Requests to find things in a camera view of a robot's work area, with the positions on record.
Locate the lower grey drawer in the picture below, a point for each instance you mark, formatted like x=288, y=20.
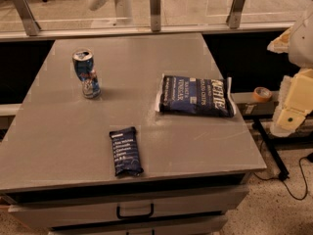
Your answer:
x=200, y=225

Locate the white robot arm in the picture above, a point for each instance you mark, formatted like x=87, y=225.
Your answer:
x=301, y=42

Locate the metal railing bracket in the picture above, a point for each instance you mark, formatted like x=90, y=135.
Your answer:
x=155, y=9
x=234, y=18
x=31, y=27

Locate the blue silver redbull can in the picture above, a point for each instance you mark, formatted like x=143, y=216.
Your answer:
x=83, y=63

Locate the roll of tan tape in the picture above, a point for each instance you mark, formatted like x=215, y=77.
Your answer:
x=262, y=94

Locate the middle metal railing bracket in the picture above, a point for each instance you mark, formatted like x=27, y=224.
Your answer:
x=155, y=9

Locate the grey drawer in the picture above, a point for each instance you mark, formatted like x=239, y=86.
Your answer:
x=97, y=210
x=200, y=225

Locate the upper grey drawer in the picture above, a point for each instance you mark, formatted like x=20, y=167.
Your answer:
x=97, y=210

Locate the dark blue snack bar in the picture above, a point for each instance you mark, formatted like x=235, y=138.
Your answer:
x=125, y=152

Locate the right metal railing bracket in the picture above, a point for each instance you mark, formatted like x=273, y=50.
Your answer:
x=234, y=18

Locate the blue kettle chips bag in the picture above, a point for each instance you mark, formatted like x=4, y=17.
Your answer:
x=195, y=96

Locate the black drawer handle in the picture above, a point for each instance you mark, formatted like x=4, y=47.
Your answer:
x=145, y=211

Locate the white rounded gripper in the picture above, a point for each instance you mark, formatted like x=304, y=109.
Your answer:
x=302, y=46

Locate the left metal railing bracket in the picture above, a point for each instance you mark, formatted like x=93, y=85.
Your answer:
x=31, y=27

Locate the black table leg frame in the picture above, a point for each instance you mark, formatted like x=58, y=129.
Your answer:
x=284, y=173

